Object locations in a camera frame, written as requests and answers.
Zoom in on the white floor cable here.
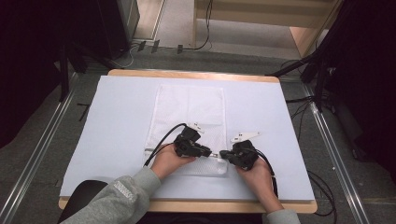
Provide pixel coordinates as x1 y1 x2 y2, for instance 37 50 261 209
111 43 139 69

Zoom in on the left hand-held gripper black cable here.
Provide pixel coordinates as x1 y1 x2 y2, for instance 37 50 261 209
143 122 189 168

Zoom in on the person's left hand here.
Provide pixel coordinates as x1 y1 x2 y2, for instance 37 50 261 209
150 143 198 181

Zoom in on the wooden table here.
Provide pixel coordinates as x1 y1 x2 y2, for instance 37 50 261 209
58 68 318 215

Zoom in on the hand-held gripper black cable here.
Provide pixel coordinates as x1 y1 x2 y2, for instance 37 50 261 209
143 122 189 168
252 148 279 198

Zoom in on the black floor cable bundle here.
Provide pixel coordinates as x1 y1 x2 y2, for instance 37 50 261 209
285 94 316 139

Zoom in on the black curtain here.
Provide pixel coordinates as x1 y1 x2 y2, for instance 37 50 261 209
0 0 140 149
311 0 396 185

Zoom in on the person's dark lap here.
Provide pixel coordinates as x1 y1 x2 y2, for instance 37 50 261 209
135 212 264 224

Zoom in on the thin black hanging cable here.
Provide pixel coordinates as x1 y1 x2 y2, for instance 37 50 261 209
182 0 215 51

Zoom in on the white mesh laundry bag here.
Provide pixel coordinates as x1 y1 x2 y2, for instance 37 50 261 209
143 83 230 178

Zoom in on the black metal stand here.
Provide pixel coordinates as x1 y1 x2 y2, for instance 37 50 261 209
265 0 353 114

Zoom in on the white table sheet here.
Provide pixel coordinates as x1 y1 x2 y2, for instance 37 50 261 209
59 75 316 202

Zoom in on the black looped floor cable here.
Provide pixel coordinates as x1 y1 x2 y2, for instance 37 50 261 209
307 169 338 217

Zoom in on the light wooden shelf unit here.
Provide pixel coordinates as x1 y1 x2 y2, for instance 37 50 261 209
191 0 344 59

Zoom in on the person's right hand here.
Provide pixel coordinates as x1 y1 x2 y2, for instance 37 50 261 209
234 156 276 192

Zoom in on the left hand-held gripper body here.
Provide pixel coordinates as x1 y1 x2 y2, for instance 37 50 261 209
173 121 205 158

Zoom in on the black metal stand post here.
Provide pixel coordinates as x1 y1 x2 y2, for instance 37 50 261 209
58 43 71 103

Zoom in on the right hand-held gripper black cable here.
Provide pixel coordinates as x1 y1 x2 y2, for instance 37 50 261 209
252 148 279 198

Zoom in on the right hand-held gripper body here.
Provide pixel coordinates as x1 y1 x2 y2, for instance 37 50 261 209
230 131 262 172

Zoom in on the metal floor rail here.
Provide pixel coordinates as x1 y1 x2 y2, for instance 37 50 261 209
0 73 78 224
302 83 372 224

